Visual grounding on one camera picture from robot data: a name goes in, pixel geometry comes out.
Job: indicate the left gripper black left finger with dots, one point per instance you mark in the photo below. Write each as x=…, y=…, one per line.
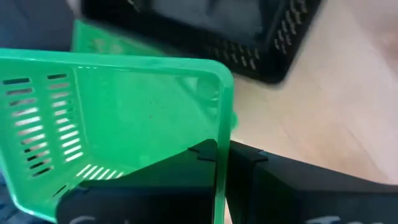
x=161, y=193

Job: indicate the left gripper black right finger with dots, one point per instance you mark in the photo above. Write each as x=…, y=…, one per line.
x=295, y=196

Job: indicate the black slotted plastic basket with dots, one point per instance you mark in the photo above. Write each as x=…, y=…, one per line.
x=192, y=40

